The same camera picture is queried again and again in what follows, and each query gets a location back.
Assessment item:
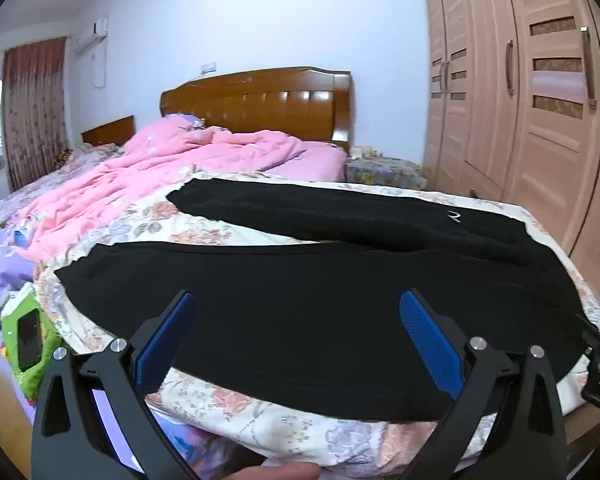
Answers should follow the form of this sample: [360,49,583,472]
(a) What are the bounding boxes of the small wooden headboard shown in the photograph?
[81,115,136,147]

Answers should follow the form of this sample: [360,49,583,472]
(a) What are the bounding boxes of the pale floral bed cover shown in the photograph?
[0,142,127,226]

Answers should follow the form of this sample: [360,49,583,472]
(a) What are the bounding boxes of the black pants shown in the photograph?
[54,176,592,422]

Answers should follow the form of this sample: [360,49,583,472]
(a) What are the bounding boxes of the light wooden wardrobe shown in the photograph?
[421,0,600,261]

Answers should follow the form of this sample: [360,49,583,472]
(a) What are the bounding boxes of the black phone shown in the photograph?
[17,309,42,372]

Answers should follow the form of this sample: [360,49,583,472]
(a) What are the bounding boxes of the green bag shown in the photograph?
[0,292,66,403]

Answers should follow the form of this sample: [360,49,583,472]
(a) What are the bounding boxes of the purple pillow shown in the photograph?
[167,113,207,132]

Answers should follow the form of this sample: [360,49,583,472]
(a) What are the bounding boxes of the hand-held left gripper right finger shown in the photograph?
[399,288,569,480]

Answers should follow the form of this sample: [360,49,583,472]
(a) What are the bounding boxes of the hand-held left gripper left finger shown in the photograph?
[31,289,197,480]

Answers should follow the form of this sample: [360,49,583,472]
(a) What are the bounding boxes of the purple bedsheet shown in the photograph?
[0,225,48,318]

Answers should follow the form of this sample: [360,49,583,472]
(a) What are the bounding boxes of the person's left hand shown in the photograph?
[226,461,322,480]

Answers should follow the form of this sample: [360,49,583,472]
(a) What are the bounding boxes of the brown patterned curtain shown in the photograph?
[1,36,70,193]

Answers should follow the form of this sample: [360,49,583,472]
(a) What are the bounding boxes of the large wooden headboard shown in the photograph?
[160,66,355,153]

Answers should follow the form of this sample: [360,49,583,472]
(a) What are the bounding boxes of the floral covered nightstand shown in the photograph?
[345,146,427,192]

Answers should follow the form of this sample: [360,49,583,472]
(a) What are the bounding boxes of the pink quilt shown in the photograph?
[2,114,347,261]

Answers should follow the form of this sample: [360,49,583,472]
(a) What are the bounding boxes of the cream floral bedsheet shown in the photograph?
[32,171,600,473]

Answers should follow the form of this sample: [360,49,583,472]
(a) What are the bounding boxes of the white air conditioner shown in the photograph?
[73,18,109,53]

